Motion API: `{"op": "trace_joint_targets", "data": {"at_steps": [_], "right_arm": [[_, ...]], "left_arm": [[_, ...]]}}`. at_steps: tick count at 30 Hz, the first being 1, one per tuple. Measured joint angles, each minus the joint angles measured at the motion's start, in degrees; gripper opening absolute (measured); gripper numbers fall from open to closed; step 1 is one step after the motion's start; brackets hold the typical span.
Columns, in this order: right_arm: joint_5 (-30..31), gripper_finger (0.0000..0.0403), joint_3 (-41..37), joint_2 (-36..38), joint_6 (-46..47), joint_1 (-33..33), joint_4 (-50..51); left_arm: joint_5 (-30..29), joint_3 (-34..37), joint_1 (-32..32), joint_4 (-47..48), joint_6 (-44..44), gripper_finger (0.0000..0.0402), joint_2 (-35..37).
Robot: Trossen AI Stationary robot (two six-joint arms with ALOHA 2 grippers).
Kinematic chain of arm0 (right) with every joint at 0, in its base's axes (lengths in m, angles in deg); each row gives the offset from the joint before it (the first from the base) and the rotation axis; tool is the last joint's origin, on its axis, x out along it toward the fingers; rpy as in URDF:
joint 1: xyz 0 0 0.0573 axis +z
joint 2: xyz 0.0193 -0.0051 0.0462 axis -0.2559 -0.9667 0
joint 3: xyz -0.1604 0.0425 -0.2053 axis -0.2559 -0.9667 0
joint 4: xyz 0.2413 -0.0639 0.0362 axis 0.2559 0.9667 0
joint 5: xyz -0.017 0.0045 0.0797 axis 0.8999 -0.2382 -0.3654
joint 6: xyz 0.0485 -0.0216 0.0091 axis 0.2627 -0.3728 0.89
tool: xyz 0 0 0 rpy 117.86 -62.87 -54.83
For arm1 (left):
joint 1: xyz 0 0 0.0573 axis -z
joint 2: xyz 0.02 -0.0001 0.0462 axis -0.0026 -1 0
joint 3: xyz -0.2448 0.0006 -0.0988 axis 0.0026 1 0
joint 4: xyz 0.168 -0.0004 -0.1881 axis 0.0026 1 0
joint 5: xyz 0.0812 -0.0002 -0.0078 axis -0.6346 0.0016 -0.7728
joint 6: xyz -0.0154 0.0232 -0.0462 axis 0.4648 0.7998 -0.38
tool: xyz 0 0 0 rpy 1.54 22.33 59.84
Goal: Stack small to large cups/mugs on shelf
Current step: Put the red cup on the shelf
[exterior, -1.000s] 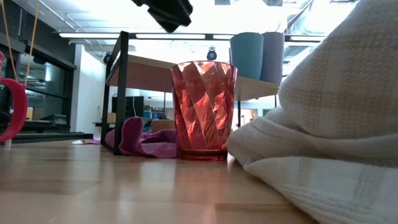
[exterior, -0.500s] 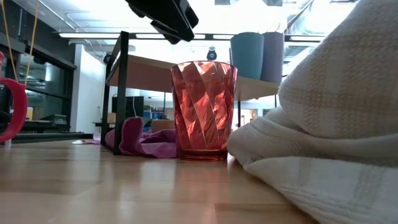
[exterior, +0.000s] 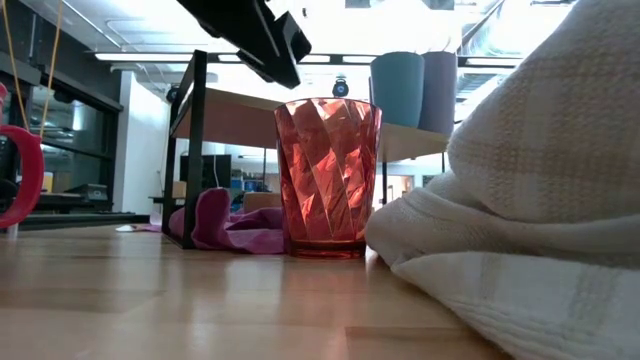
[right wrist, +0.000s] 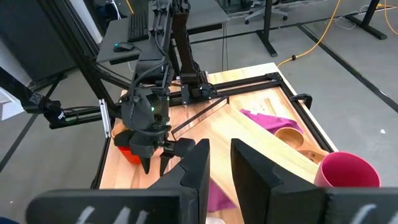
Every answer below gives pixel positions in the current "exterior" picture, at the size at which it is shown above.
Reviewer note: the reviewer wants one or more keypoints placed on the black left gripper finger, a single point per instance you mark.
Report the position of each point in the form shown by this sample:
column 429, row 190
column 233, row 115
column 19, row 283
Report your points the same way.
column 240, row 30
column 296, row 42

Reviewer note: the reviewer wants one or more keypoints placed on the teal plastic cup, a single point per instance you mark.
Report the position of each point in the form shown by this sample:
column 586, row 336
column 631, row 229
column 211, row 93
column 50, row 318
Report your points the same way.
column 397, row 90

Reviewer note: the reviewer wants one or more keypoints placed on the red faceted transparent tumbler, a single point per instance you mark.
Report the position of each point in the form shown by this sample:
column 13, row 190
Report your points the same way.
column 325, row 175

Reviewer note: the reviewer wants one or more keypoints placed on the lavender plastic cup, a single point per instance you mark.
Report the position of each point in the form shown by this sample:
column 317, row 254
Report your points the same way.
column 440, row 95

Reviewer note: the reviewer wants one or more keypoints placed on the black monitor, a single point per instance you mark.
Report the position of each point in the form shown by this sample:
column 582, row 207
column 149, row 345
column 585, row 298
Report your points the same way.
column 210, row 172

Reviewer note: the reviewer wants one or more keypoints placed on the black glass cabinet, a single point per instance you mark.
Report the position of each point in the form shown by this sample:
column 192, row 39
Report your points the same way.
column 85, row 130

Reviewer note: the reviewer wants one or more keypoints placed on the purple cloth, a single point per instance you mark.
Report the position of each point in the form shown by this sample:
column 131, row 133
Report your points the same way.
column 215, row 220

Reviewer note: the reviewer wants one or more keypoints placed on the white cloth label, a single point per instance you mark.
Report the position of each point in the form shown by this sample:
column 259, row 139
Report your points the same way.
column 129, row 228

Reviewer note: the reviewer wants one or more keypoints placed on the yellow container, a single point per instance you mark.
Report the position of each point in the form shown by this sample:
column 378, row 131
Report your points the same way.
column 48, row 182

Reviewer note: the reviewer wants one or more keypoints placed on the white checked towel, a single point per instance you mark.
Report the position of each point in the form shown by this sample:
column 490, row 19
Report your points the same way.
column 525, row 200

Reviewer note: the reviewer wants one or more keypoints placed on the black overhead camera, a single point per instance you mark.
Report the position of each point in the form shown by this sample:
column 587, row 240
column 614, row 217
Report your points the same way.
column 340, row 90

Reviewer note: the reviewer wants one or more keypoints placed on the wooden shelf with black frame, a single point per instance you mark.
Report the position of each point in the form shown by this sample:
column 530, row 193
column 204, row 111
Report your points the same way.
column 240, row 120

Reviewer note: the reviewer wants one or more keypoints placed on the black table frame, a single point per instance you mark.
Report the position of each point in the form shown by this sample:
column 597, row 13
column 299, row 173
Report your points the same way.
column 75, row 221

